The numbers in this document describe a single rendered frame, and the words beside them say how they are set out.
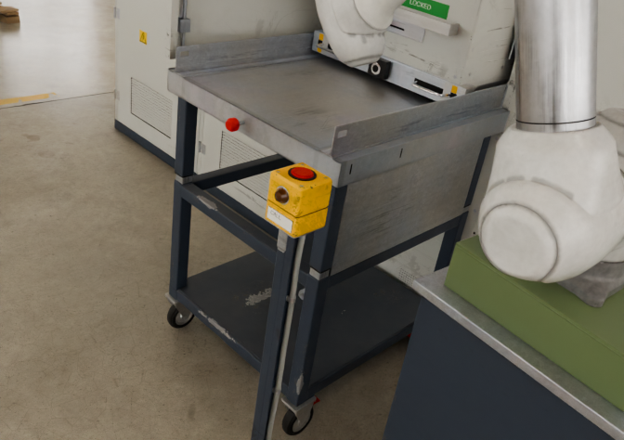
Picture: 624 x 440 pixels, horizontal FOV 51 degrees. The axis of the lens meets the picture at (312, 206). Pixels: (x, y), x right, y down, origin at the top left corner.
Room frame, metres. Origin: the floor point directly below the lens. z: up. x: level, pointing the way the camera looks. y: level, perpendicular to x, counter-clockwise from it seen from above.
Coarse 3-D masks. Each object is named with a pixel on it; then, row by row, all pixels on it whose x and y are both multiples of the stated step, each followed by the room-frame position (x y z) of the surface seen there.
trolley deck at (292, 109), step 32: (288, 64) 1.82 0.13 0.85; (320, 64) 1.88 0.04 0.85; (192, 96) 1.54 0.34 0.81; (224, 96) 1.48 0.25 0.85; (256, 96) 1.52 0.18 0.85; (288, 96) 1.56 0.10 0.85; (320, 96) 1.60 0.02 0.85; (352, 96) 1.64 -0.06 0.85; (384, 96) 1.68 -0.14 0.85; (416, 96) 1.73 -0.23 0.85; (256, 128) 1.38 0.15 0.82; (288, 128) 1.35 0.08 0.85; (320, 128) 1.38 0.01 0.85; (448, 128) 1.51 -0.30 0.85; (480, 128) 1.61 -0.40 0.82; (320, 160) 1.24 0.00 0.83; (352, 160) 1.23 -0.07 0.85; (384, 160) 1.31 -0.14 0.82; (416, 160) 1.41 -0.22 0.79
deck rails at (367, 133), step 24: (192, 48) 1.62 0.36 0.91; (216, 48) 1.68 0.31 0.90; (240, 48) 1.75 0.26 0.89; (264, 48) 1.81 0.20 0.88; (288, 48) 1.88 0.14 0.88; (192, 72) 1.60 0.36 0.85; (480, 96) 1.64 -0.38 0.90; (360, 120) 1.28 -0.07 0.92; (384, 120) 1.35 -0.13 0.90; (408, 120) 1.41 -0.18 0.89; (432, 120) 1.49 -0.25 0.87; (456, 120) 1.57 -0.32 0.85; (336, 144) 1.23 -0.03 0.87; (360, 144) 1.29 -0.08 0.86
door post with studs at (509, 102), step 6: (510, 78) 1.74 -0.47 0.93; (510, 84) 1.73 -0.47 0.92; (510, 90) 1.74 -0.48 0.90; (510, 96) 1.73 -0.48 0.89; (504, 102) 1.74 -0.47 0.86; (510, 102) 1.72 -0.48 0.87; (510, 108) 1.72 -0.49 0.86; (510, 114) 1.72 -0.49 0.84; (510, 120) 1.71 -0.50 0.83; (486, 192) 1.72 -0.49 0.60; (474, 228) 1.72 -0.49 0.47; (474, 234) 1.71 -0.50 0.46
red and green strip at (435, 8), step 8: (408, 0) 1.76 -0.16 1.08; (416, 0) 1.74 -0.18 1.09; (424, 0) 1.73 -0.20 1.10; (432, 0) 1.71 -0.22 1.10; (416, 8) 1.74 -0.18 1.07; (424, 8) 1.72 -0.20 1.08; (432, 8) 1.71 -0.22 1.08; (440, 8) 1.69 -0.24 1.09; (448, 8) 1.68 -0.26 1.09; (440, 16) 1.69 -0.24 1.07
